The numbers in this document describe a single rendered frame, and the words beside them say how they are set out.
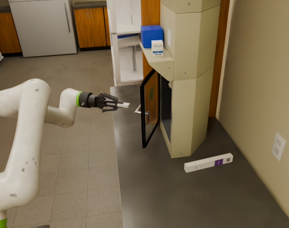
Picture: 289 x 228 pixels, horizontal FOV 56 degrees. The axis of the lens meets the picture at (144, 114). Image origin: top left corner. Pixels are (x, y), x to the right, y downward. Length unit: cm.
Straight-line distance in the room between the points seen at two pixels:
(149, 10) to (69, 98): 66
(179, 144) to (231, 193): 36
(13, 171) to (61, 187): 183
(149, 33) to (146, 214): 85
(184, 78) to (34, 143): 71
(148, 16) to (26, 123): 85
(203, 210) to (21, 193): 76
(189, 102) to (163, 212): 53
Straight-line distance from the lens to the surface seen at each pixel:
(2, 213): 115
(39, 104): 116
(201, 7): 123
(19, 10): 631
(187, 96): 134
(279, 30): 132
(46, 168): 309
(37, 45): 642
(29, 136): 109
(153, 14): 156
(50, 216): 262
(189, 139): 149
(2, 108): 130
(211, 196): 137
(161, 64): 124
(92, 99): 157
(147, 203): 131
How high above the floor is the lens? 194
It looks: 31 degrees down
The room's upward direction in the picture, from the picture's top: 2 degrees counter-clockwise
